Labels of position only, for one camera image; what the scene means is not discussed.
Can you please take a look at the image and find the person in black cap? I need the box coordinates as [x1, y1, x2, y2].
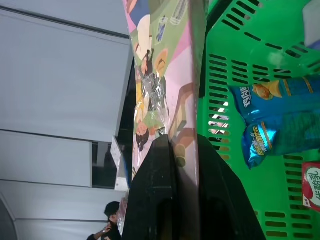
[86, 201, 124, 240]

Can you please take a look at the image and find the green plastic basket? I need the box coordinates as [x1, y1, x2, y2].
[196, 0, 320, 240]

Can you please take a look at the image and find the blue chip bag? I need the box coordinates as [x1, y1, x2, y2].
[228, 76, 320, 170]

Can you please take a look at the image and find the pink illustrated box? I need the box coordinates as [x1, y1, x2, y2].
[121, 0, 208, 240]

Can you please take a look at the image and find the white and blue pack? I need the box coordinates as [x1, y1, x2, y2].
[301, 0, 320, 49]

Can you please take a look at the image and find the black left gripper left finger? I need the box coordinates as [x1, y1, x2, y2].
[121, 134, 179, 240]

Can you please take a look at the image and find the red and white carton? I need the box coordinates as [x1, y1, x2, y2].
[301, 161, 320, 213]

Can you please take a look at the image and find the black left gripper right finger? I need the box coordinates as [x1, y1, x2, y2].
[196, 134, 266, 240]

